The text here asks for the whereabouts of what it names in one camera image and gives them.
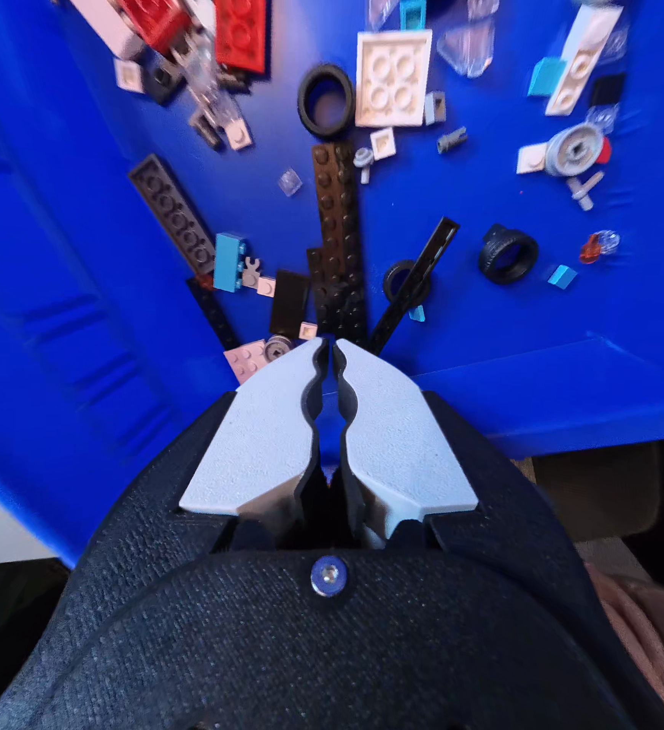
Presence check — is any pile of large lego pieces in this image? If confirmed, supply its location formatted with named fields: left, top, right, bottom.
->
left=70, top=0, right=629, bottom=386

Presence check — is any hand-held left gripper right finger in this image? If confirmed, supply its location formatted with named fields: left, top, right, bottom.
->
left=332, top=338, right=479, bottom=548

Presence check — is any blue plastic bin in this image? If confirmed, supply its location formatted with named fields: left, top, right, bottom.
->
left=0, top=0, right=664, bottom=568

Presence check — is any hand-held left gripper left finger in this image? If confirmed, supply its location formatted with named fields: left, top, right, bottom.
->
left=179, top=336, right=331, bottom=548

